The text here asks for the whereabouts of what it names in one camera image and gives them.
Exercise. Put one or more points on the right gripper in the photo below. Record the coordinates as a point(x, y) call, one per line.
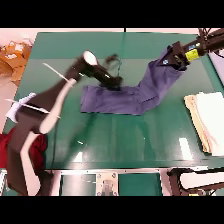
point(180, 55)

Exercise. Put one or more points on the purple shirt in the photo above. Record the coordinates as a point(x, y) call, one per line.
point(110, 100)

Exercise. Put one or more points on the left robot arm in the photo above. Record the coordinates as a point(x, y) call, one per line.
point(33, 116)

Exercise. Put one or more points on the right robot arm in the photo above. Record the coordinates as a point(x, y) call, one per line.
point(208, 43)

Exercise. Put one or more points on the cream folded garment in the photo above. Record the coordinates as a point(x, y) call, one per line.
point(192, 108)

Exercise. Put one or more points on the white folded garment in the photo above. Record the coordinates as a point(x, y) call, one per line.
point(213, 123)

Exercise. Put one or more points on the brown cardboard box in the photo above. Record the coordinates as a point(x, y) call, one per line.
point(13, 61)

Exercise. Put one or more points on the red garment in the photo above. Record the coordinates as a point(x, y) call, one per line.
point(38, 150)

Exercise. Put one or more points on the silver frame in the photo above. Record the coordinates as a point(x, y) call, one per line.
point(107, 186)

